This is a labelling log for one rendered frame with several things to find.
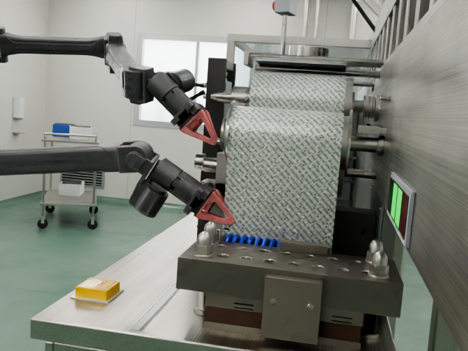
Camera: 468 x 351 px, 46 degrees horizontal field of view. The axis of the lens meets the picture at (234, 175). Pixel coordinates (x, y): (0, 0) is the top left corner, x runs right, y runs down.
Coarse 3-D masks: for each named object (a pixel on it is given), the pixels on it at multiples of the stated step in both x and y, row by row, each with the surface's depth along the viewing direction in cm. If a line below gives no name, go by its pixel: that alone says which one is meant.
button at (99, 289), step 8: (88, 280) 116; (96, 280) 117; (104, 280) 117; (112, 280) 118; (80, 288) 112; (88, 288) 112; (96, 288) 112; (104, 288) 112; (112, 288) 114; (80, 296) 112; (88, 296) 112; (96, 296) 111; (104, 296) 111; (112, 296) 114
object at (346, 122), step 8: (344, 120) 115; (344, 128) 113; (224, 136) 117; (344, 136) 113; (224, 144) 118; (344, 144) 113; (224, 152) 119; (344, 152) 113; (344, 160) 114; (344, 168) 117
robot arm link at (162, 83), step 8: (160, 72) 125; (168, 72) 128; (152, 80) 124; (160, 80) 124; (168, 80) 124; (176, 80) 128; (152, 88) 124; (160, 88) 123; (168, 88) 123; (160, 96) 124
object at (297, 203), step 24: (240, 168) 117; (264, 168) 116; (288, 168) 115; (312, 168) 114; (240, 192) 117; (264, 192) 116; (288, 192) 115; (312, 192) 114; (336, 192) 114; (240, 216) 118; (264, 216) 117; (288, 216) 116; (312, 216) 115; (312, 240) 115
